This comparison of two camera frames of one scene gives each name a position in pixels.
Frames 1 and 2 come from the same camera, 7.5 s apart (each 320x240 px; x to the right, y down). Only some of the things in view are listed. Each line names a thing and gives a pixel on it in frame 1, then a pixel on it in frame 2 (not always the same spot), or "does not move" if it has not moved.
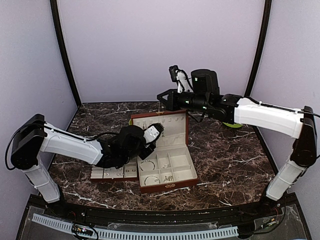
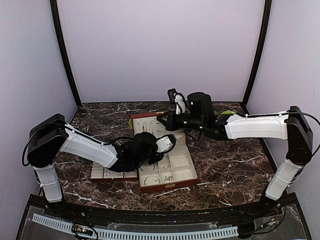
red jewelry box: x=169 y=163 does not move
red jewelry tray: x=129 y=172 does not move
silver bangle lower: x=150 y=176 does not move
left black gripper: x=149 y=152 to x=158 y=159
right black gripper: x=172 y=102 to x=171 y=118
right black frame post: x=265 y=33 does not move
